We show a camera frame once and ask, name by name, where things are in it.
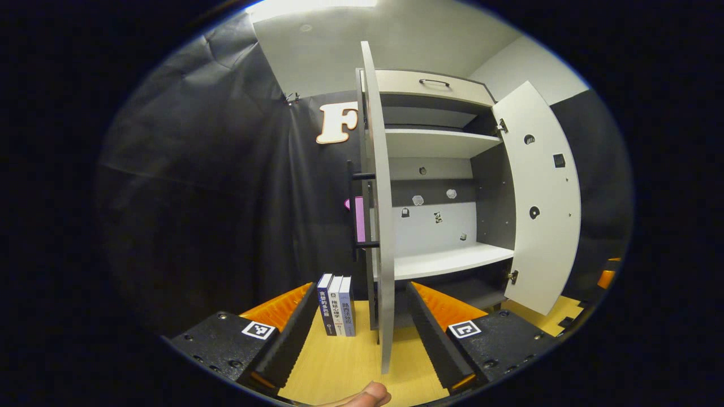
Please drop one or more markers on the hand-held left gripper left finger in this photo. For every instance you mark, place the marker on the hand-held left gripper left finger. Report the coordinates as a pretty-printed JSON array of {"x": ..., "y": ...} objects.
[{"x": 291, "y": 328}]

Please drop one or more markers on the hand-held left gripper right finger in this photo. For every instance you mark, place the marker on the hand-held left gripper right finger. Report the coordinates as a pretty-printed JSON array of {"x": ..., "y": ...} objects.
[{"x": 430, "y": 330}]

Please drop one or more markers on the white door with headphone sticker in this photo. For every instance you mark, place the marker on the white door with headphone sticker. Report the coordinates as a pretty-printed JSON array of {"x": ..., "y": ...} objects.
[{"x": 543, "y": 186}]

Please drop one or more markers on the white double-door shoe cabinet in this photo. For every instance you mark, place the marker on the white double-door shoe cabinet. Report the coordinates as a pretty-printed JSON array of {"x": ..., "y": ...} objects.
[{"x": 430, "y": 226}]

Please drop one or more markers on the white door with camera sticker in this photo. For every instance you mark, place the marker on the white door with camera sticker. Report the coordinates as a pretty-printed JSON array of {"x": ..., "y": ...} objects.
[{"x": 384, "y": 198}]

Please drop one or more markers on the dark blue book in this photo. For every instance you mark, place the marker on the dark blue book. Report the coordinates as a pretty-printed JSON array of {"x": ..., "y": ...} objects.
[{"x": 324, "y": 305}]

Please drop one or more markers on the white book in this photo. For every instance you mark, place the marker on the white book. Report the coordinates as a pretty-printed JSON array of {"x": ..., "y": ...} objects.
[{"x": 336, "y": 308}]

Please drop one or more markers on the grey-blue book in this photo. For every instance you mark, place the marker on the grey-blue book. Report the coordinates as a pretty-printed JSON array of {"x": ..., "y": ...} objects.
[{"x": 348, "y": 308}]

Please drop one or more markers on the ceiling light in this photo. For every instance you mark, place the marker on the ceiling light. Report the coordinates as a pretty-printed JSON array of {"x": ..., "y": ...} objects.
[{"x": 314, "y": 8}]

